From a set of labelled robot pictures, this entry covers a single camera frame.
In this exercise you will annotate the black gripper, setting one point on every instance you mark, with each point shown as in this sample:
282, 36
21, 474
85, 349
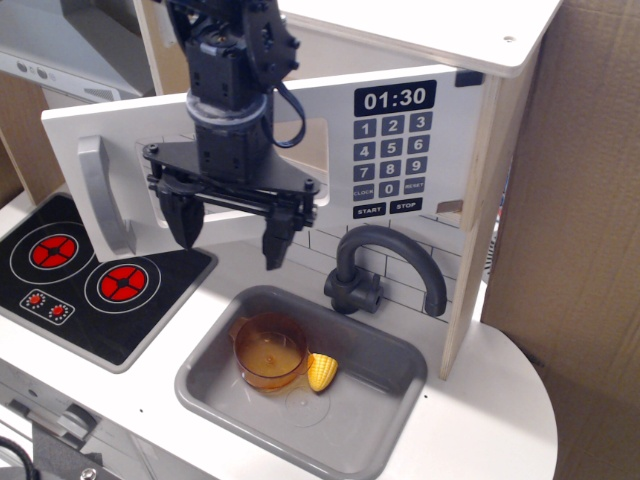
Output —
236, 169

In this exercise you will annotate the white toy microwave door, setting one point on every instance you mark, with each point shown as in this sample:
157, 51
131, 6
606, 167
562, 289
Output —
382, 145

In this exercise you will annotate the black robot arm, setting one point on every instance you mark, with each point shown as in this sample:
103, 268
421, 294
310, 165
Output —
238, 55

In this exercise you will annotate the white wooden microwave cabinet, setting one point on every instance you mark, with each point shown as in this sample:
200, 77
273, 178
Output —
498, 38

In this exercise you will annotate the orange transparent toy pot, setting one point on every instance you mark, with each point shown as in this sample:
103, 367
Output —
270, 349

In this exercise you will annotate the dark grey toy faucet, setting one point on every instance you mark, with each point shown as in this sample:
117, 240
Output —
351, 288

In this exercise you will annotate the black toy stovetop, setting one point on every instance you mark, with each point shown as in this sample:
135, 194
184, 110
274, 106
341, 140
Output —
108, 313

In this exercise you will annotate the yellow toy corn cob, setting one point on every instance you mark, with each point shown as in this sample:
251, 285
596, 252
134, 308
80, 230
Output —
321, 371

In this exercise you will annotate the grey range hood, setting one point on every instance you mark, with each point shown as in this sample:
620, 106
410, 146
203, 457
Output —
74, 48

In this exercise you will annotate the grey toy sink basin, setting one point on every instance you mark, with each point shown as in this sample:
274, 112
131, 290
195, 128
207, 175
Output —
348, 430

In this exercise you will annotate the grey oven knob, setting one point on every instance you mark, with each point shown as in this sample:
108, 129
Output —
77, 421

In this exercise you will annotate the brown cardboard box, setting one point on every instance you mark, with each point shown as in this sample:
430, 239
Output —
564, 285

